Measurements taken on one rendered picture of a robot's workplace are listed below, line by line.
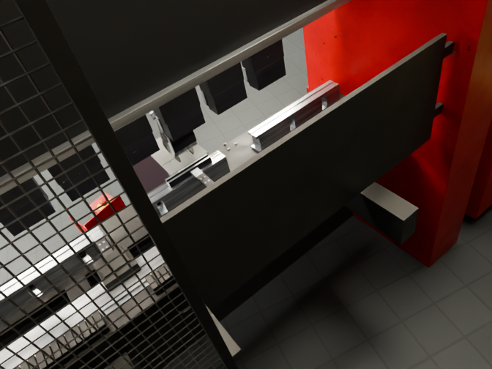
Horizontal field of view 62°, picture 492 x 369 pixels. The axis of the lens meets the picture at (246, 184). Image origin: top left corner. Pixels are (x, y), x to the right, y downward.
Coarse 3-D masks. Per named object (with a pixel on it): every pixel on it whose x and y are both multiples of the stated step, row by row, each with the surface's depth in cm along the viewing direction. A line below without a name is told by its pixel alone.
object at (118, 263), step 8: (96, 232) 148; (96, 240) 145; (104, 240) 144; (104, 248) 141; (120, 248) 136; (104, 256) 135; (112, 256) 134; (120, 256) 134; (128, 256) 133; (96, 264) 135; (104, 264) 132; (112, 264) 132; (120, 264) 131; (136, 264) 132; (104, 272) 130; (112, 272) 130; (120, 272) 130; (128, 272) 131; (136, 272) 134; (104, 280) 129; (112, 280) 129; (112, 288) 131
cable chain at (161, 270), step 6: (156, 270) 126; (162, 270) 126; (150, 276) 125; (168, 276) 124; (150, 282) 124; (156, 282) 124; (162, 282) 123; (156, 288) 122; (162, 288) 124; (156, 294) 124
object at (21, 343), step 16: (144, 256) 138; (160, 256) 137; (144, 272) 133; (96, 288) 133; (80, 304) 130; (112, 304) 127; (48, 320) 128; (80, 320) 125; (32, 336) 125; (48, 336) 123; (0, 352) 123; (32, 352) 121; (0, 368) 119
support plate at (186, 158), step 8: (160, 144) 179; (160, 152) 174; (168, 152) 173; (184, 152) 171; (200, 152) 169; (160, 160) 171; (168, 160) 170; (176, 160) 169; (184, 160) 168; (192, 160) 167; (168, 168) 166; (176, 168) 165
